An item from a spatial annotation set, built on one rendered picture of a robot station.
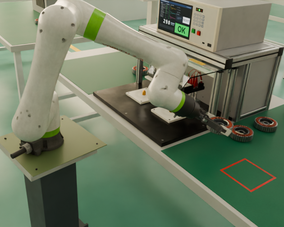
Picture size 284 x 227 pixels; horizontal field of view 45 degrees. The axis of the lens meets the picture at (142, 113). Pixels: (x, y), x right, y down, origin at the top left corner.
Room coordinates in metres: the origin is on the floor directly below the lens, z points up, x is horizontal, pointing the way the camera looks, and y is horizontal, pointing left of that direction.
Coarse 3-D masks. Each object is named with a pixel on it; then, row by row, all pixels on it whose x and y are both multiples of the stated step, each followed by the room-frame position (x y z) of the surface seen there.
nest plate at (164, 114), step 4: (156, 108) 1.60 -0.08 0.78; (160, 108) 1.60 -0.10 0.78; (156, 112) 1.55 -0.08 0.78; (160, 112) 1.56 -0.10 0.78; (164, 112) 1.56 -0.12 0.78; (168, 112) 1.56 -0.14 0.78; (160, 116) 1.52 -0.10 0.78; (164, 116) 1.51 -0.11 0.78; (168, 116) 1.52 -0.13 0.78; (172, 116) 1.52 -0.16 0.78; (176, 116) 1.52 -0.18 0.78; (168, 120) 1.47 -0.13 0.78; (172, 120) 1.48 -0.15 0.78; (176, 120) 1.50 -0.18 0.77
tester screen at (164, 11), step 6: (162, 0) 1.88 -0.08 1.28; (162, 6) 1.88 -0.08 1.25; (168, 6) 1.84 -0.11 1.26; (174, 6) 1.80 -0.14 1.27; (180, 6) 1.77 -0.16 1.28; (186, 6) 1.73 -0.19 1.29; (162, 12) 1.88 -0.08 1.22; (168, 12) 1.84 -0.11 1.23; (174, 12) 1.80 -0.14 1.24; (180, 12) 1.76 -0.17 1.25; (186, 12) 1.73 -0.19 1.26; (162, 18) 1.87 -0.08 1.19; (168, 18) 1.84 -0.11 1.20; (174, 18) 1.80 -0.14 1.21; (174, 24) 1.79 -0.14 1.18; (186, 24) 1.72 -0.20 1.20; (168, 30) 1.83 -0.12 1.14; (186, 36) 1.71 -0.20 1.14
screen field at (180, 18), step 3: (177, 15) 1.78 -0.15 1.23; (177, 18) 1.78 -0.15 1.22; (180, 18) 1.76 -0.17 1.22; (183, 18) 1.74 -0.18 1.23; (186, 18) 1.73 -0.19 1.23; (189, 18) 1.71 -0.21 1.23; (180, 21) 1.76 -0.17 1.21; (183, 21) 1.74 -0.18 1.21; (186, 21) 1.72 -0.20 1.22; (189, 21) 1.71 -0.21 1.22
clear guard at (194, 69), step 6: (198, 60) 1.58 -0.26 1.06; (192, 66) 1.49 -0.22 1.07; (198, 66) 1.49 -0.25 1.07; (204, 66) 1.50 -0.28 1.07; (210, 66) 1.50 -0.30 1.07; (216, 66) 1.51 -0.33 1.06; (150, 72) 1.50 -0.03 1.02; (186, 72) 1.41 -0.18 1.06; (192, 72) 1.41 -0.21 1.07; (198, 72) 1.42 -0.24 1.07; (204, 72) 1.42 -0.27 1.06; (210, 72) 1.42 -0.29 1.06; (186, 78) 1.35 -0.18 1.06; (180, 84) 1.34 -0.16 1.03; (180, 90) 1.32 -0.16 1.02
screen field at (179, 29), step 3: (177, 24) 1.78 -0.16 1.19; (180, 24) 1.76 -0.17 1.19; (177, 27) 1.77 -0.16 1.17; (180, 27) 1.75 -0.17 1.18; (183, 27) 1.74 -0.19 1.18; (186, 27) 1.72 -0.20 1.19; (174, 30) 1.79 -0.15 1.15; (177, 30) 1.77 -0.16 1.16; (180, 30) 1.75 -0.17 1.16; (183, 30) 1.73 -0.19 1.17; (186, 30) 1.72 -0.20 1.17; (180, 33) 1.75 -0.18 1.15; (183, 33) 1.73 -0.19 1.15; (186, 33) 1.72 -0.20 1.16
